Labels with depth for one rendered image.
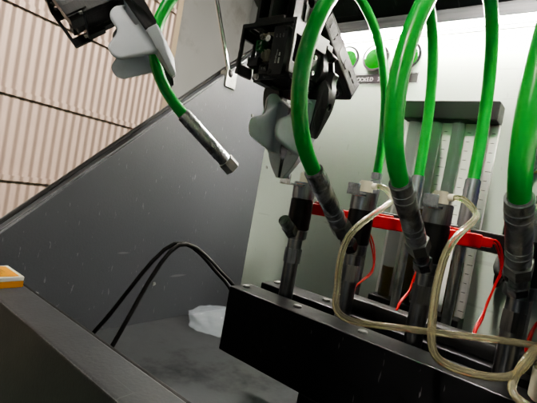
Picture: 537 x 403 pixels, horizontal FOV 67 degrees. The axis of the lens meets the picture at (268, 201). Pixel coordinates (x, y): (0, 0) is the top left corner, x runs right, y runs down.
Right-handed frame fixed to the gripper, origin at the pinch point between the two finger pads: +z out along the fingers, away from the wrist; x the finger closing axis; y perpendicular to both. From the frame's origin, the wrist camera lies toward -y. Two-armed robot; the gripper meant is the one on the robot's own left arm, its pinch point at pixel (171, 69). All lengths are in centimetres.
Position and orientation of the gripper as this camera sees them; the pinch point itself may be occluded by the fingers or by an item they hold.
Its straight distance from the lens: 51.6
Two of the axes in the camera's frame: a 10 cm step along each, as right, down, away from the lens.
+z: 5.7, 8.2, 0.6
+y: -7.6, 5.6, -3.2
